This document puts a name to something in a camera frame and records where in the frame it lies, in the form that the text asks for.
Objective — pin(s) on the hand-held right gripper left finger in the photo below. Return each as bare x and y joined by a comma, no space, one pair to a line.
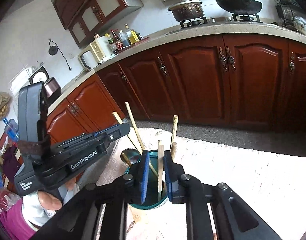
144,180

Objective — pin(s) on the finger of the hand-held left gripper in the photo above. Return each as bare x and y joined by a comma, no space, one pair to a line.
118,131
106,130

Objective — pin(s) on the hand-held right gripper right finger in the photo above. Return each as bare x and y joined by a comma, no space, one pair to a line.
168,180

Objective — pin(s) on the wooden chopstick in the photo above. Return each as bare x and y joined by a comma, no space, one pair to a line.
117,117
134,126
174,148
174,130

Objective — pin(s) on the teal plastic cup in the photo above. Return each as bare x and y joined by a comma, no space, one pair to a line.
153,192

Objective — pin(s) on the metal spoon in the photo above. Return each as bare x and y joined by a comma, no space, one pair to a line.
129,156

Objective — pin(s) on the person's left forearm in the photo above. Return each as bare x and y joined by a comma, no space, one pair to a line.
15,222

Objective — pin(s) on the person's left hand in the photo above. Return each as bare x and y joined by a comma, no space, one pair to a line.
37,205

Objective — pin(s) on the blue plastic water jug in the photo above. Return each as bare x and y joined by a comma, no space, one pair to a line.
11,131

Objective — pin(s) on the bag of brown produce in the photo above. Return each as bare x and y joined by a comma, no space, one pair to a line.
1,107

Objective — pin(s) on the maroon rice cooker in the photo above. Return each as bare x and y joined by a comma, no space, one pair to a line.
52,88

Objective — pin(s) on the white box appliance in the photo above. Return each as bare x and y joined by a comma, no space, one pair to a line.
20,80

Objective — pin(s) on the purple cloth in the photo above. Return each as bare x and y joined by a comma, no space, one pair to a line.
11,162

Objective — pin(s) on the cream fluffy cloth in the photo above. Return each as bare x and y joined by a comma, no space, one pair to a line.
243,167

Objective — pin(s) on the cream countertop oven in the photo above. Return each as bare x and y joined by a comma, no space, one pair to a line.
98,51

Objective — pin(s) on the red plastic bag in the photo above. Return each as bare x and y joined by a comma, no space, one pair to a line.
5,200

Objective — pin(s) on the red wooden base cabinets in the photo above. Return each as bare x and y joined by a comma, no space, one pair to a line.
198,80

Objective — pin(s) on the row of condiment bottles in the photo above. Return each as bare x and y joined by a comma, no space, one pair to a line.
129,36

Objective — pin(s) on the stone kitchen countertop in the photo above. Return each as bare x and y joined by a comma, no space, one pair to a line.
193,30

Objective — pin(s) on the lidded cooking pot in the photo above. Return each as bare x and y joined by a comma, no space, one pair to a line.
188,11

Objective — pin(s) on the gas stove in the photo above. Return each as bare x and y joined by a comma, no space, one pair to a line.
218,19

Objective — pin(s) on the black wok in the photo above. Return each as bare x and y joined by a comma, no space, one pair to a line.
238,6

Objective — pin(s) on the patterned ceramic bowl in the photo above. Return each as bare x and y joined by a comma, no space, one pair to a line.
302,26

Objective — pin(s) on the wooden glass-door wall cabinet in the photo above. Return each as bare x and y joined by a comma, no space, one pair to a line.
80,7

